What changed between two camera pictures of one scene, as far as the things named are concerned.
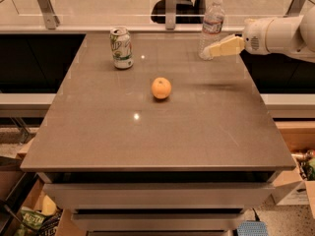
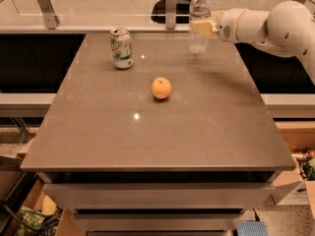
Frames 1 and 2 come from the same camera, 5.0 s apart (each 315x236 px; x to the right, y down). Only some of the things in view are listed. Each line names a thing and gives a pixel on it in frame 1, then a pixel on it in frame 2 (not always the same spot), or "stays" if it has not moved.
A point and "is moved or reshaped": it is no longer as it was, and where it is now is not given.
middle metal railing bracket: x=170 y=7 stays
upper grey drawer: x=158 y=195 stays
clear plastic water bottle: x=213 y=26 is moved or reshaped
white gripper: x=255 y=35 → x=226 y=26
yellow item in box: x=48 y=206 stays
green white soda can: x=121 y=48 stays
